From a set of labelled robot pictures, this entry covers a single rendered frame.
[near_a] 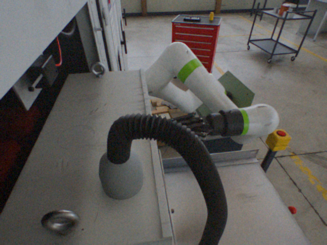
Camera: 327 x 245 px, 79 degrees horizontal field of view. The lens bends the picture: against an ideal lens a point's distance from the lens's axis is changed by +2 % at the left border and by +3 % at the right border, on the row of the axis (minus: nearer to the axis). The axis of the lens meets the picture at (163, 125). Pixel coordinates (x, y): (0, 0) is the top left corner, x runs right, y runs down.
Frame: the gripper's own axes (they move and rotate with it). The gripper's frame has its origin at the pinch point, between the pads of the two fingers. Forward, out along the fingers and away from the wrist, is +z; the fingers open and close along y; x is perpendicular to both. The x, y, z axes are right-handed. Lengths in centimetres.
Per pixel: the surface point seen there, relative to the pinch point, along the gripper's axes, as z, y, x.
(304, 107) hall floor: -230, 155, -123
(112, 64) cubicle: 14.4, 25.6, 12.1
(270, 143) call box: -67, 23, -40
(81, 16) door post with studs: 19.3, 16.4, 29.9
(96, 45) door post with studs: 16.6, 14.1, 22.6
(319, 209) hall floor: -139, 16, -122
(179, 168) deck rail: -11.0, 12.2, -38.0
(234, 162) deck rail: -40, 12, -38
